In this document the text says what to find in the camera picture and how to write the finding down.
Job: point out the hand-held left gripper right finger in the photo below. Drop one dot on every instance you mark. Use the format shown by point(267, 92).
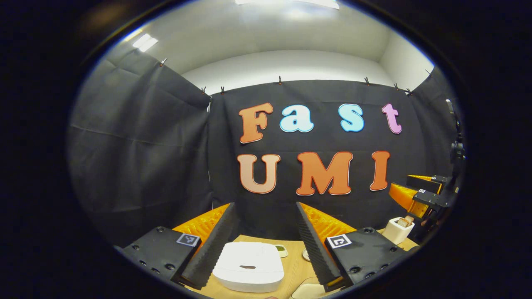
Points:
point(316, 249)

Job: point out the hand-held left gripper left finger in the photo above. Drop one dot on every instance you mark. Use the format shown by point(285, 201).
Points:
point(212, 249)

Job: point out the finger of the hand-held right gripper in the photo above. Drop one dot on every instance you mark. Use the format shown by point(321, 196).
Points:
point(405, 197)
point(424, 183)

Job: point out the white rice cooker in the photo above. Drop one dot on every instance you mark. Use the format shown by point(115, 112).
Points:
point(249, 259)

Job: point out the clear plastic rice container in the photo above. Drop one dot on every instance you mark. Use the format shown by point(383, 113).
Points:
point(307, 290)

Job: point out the white round plate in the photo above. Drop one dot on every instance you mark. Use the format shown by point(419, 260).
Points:
point(305, 255)

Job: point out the toast bread slice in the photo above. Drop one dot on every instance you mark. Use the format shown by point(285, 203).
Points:
point(402, 223)
point(410, 219)

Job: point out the white divided seasoning dish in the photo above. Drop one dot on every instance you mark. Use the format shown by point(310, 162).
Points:
point(282, 250)

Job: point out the white toaster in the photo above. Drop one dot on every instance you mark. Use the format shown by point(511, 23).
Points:
point(395, 234)

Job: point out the black backdrop cloth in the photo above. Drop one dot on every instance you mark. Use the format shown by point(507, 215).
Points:
point(158, 158)

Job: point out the row of black cloth clips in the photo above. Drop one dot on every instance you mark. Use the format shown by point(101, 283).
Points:
point(280, 79)

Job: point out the ceiling light panel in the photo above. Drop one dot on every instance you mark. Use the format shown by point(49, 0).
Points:
point(145, 42)
point(286, 3)

